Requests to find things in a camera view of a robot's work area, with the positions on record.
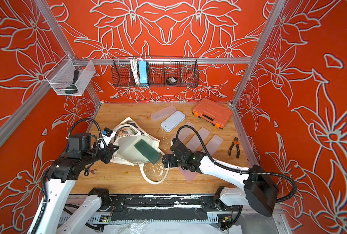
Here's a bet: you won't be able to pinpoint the pink translucent pencil case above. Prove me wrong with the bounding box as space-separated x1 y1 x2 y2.
178 167 197 181

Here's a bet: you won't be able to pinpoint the green edged case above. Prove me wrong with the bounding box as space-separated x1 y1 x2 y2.
134 139 161 164

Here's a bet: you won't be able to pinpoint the white printed canvas tote bag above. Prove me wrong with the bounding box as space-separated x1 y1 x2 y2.
110 117 169 185

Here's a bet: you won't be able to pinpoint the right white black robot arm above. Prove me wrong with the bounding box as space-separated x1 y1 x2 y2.
162 137 297 231

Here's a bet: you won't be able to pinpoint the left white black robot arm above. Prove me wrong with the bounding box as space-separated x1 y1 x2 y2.
28 145 119 234

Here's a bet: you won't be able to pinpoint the orange plastic tool case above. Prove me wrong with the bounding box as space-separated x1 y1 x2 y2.
192 98 233 129

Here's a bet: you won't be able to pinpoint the small metal wrench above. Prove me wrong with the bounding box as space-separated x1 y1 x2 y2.
89 169 98 175

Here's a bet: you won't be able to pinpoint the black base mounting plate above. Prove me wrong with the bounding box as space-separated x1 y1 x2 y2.
89 194 240 225

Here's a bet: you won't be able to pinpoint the dark green flashlight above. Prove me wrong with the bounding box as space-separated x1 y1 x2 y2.
65 70 79 94

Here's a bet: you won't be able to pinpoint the light blue power bank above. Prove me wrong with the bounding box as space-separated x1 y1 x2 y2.
138 60 148 86

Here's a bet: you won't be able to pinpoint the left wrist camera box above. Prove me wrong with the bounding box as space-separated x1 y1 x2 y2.
66 127 117 157

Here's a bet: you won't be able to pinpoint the orange handled pliers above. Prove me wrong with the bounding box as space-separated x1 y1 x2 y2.
228 137 240 159

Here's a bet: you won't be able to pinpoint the black wire wall basket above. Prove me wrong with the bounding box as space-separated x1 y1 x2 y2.
111 56 199 88

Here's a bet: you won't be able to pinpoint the clear plastic wall bin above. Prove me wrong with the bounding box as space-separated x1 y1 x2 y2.
45 58 95 96

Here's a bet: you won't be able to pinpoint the white coiled cable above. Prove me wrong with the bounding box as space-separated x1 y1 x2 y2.
130 58 140 85

